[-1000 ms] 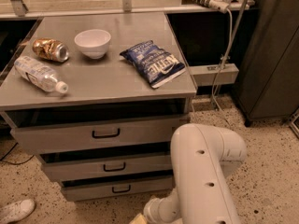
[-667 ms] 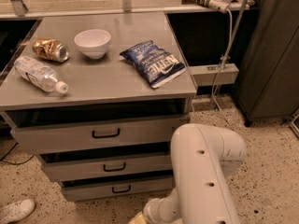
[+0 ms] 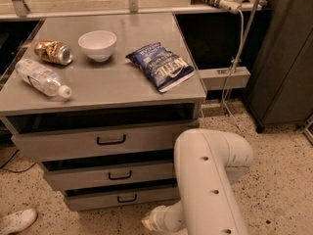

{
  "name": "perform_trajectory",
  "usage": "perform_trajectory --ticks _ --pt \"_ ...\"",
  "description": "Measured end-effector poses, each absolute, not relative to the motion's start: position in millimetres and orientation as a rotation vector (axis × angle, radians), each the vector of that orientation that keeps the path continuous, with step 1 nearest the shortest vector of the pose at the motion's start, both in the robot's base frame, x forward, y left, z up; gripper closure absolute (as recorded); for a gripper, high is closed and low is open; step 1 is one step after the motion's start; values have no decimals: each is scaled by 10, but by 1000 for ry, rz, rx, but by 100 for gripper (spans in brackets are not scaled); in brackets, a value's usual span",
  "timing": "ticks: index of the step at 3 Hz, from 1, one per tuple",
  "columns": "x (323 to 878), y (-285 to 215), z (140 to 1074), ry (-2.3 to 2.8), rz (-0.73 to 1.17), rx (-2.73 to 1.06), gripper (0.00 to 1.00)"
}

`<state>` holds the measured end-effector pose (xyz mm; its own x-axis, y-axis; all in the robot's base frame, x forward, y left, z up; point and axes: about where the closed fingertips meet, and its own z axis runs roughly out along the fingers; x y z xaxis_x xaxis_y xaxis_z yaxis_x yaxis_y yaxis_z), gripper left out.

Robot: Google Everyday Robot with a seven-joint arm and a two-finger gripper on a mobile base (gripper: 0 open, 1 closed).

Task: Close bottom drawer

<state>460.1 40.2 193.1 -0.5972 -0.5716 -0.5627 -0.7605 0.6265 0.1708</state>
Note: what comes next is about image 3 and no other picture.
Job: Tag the white bowl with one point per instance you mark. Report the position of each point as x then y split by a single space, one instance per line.
98 45

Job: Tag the grey top drawer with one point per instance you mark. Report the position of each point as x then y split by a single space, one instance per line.
101 141

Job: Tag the dark grey cabinet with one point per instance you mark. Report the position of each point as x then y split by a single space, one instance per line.
280 88

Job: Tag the clear plastic water bottle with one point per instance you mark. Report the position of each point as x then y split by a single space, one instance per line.
42 78

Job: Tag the blue chip bag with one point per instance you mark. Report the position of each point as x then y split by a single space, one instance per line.
162 67

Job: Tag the grey metal bracket box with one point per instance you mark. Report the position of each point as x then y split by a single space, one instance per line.
219 79

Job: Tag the grey back shelf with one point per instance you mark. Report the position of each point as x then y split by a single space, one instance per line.
98 4

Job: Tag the grey middle drawer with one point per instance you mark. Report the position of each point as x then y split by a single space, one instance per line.
109 175

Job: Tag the white power adapter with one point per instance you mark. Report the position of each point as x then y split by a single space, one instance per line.
229 5

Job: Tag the grey drawer cabinet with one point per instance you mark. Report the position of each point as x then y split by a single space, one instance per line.
104 94

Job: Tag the gold crushed can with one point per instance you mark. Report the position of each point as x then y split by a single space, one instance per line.
52 51

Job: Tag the white sneaker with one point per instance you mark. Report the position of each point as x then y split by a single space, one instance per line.
17 221

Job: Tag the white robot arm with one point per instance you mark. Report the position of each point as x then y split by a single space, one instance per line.
206 163

